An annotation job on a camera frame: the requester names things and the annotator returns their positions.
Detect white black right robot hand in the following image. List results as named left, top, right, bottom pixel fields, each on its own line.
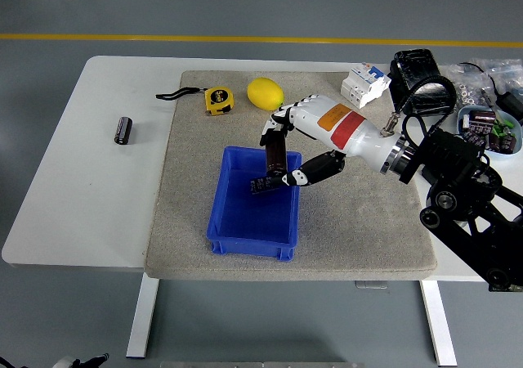
left=259, top=92, right=405, bottom=189

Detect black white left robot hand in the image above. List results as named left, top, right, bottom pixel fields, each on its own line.
left=51, top=352, right=110, bottom=368

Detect blue plastic box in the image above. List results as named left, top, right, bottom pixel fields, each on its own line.
left=208, top=146, right=302, bottom=261

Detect white circuit breaker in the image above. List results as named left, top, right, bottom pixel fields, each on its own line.
left=340, top=63, right=392, bottom=110

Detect white table leg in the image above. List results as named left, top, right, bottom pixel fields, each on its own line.
left=419, top=280, right=458, bottom=367
left=125, top=276, right=160, bottom=359

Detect yellow lemon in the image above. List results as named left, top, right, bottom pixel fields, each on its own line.
left=246, top=77, right=284, bottom=111

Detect black glossy pouch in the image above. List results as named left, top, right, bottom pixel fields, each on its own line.
left=387, top=47, right=457, bottom=118

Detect grey-brown mat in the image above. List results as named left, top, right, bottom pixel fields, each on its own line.
left=143, top=70, right=437, bottom=282

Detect yellow tape measure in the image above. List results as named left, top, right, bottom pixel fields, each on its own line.
left=155, top=85, right=236, bottom=117

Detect clear bag of washers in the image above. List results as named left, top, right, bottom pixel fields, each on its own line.
left=445, top=63, right=498, bottom=108

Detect green small parts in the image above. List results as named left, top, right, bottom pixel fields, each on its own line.
left=491, top=118, right=515, bottom=137

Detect black power adapter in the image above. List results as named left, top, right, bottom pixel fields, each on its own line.
left=495, top=91, right=523, bottom=120

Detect light blue bowl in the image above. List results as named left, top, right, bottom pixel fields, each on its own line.
left=456, top=105, right=523, bottom=156

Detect clear plastic bag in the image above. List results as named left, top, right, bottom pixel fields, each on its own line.
left=469, top=57, right=523, bottom=99

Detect black adapter cable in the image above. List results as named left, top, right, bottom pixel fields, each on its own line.
left=457, top=61, right=506, bottom=99

